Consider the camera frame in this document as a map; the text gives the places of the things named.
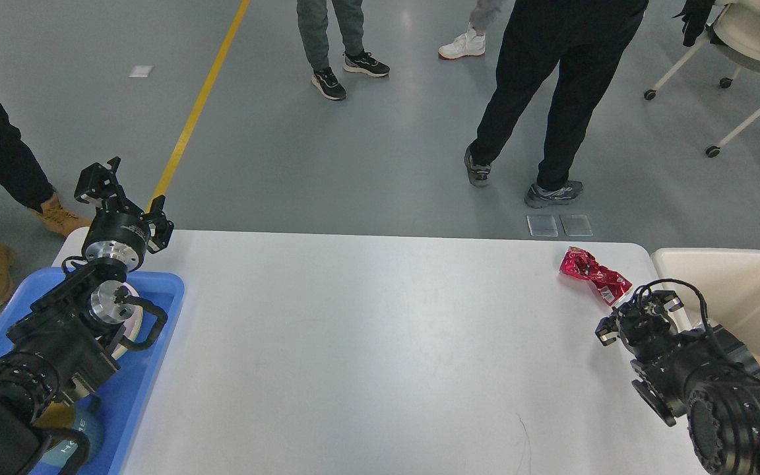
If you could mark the cream plastic bin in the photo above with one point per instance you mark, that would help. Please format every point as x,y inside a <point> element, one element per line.
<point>729,279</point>

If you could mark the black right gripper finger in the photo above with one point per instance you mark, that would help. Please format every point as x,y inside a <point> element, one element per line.
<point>608,330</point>
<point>663,302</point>

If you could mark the black jacket on chair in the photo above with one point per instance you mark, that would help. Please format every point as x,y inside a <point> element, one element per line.
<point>694,16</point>

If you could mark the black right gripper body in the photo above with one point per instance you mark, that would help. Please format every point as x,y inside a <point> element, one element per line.
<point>647,330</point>

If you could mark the teal HOME mug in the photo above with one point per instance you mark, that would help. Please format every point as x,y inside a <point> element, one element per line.
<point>61,448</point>

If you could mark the clear floor plate right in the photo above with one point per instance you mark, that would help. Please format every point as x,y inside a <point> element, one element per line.
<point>576,225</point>

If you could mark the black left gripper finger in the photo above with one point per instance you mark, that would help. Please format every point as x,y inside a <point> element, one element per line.
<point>98,186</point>
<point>161,227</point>

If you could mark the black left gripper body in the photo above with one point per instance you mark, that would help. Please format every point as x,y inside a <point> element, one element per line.
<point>122,237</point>

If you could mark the white office chair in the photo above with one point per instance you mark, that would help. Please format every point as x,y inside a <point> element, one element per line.
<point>733,28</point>

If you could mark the red small object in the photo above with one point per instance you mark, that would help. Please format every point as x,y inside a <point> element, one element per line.
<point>611,287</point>

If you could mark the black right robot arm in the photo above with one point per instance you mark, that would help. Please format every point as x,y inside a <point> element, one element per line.
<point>706,375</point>

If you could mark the person in white sneakers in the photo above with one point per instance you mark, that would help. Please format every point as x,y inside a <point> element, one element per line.
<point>472,43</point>

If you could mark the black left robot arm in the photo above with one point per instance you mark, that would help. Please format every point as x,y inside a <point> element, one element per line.
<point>62,349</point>

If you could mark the clear floor plate left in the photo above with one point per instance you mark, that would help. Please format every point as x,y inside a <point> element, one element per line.
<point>542,225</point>

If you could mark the clear floor plate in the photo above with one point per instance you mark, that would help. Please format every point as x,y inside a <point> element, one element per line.
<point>576,225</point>
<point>542,225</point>

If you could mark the blue plastic tray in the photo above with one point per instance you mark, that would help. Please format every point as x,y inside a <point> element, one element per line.
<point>126,394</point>

